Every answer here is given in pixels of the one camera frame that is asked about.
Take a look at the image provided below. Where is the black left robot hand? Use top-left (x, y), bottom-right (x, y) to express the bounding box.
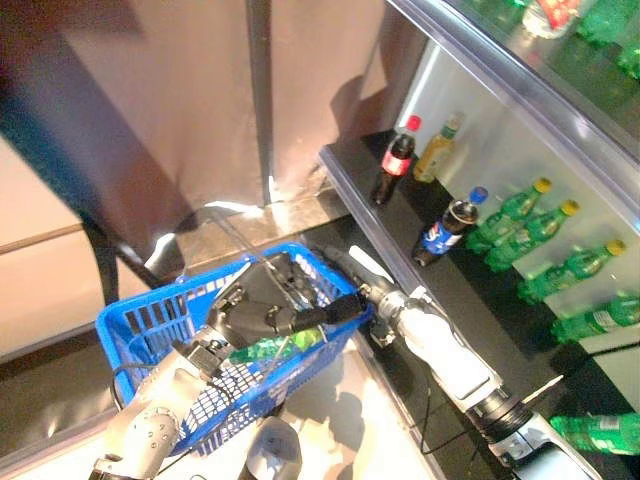
top-left (207, 252), bottom-right (321, 351)

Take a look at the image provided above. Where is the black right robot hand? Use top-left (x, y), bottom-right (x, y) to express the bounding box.
top-left (294, 243), bottom-right (395, 331)

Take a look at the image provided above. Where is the blue plastic shopping basket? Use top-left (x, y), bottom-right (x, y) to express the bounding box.
top-left (94, 209), bottom-right (376, 459)

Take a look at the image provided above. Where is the black base shelf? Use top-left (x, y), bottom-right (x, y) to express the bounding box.
top-left (299, 219), bottom-right (501, 480)

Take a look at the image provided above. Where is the cola bottle blue label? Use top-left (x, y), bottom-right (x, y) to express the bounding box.
top-left (410, 186), bottom-right (491, 269)

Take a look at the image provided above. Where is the silver left robot leg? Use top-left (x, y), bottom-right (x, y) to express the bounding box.
top-left (244, 417), bottom-right (304, 480)

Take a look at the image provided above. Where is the cola bottle red label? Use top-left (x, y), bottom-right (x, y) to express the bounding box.
top-left (372, 114), bottom-right (424, 207)

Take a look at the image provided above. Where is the small yellow tea bottle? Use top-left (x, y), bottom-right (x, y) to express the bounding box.
top-left (412, 111), bottom-right (466, 184)

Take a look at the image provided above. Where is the water bottle red label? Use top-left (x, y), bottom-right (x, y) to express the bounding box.
top-left (521, 0), bottom-right (584, 40)

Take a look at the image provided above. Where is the black shelf board clear rail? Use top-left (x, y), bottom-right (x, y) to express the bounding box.
top-left (384, 0), bottom-right (640, 169)
top-left (318, 128), bottom-right (640, 480)

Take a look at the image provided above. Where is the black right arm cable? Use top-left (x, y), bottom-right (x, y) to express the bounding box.
top-left (418, 379), bottom-right (482, 457)

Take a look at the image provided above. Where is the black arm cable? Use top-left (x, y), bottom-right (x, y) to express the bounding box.
top-left (110, 362), bottom-right (166, 407)
top-left (418, 379), bottom-right (482, 457)

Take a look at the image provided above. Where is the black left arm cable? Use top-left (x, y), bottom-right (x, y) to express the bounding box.
top-left (110, 362), bottom-right (166, 407)

